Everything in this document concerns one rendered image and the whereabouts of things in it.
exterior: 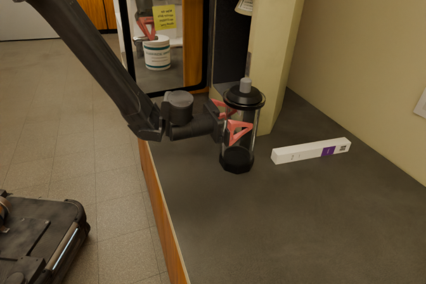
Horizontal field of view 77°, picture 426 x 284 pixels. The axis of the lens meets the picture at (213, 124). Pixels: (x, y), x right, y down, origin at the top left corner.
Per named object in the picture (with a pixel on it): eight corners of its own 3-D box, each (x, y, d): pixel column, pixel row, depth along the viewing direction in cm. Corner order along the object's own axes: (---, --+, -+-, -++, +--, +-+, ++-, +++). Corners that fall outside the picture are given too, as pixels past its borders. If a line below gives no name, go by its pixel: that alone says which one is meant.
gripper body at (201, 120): (209, 101, 71) (182, 105, 69) (225, 121, 64) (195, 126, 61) (208, 122, 75) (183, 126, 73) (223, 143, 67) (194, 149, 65)
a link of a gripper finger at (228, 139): (245, 105, 70) (212, 110, 67) (258, 119, 65) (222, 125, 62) (242, 127, 74) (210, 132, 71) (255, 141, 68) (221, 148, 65)
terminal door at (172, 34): (206, 88, 111) (210, -22, 89) (132, 101, 99) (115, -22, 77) (205, 87, 112) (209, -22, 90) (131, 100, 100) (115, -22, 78)
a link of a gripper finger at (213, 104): (234, 94, 75) (203, 99, 72) (246, 106, 70) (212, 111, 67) (232, 115, 79) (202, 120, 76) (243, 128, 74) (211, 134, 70)
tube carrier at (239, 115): (244, 145, 86) (252, 84, 74) (261, 167, 78) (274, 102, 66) (212, 152, 82) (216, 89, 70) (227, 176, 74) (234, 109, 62)
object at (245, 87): (250, 92, 74) (253, 70, 71) (267, 109, 67) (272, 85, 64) (220, 97, 71) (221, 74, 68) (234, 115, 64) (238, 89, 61)
